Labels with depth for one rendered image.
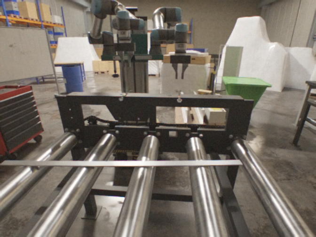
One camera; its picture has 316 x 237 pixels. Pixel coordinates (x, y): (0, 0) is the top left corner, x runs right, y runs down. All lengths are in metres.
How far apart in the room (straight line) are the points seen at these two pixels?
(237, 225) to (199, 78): 3.74
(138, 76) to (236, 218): 1.79
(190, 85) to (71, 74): 3.92
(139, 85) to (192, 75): 2.31
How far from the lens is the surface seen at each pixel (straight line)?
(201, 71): 4.31
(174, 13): 1.60
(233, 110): 1.22
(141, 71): 2.19
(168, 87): 4.64
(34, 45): 5.73
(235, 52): 4.62
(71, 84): 6.47
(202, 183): 0.83
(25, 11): 14.20
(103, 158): 1.05
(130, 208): 0.73
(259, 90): 3.55
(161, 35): 1.24
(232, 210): 0.95
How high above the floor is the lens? 1.47
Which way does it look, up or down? 23 degrees down
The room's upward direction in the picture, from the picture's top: straight up
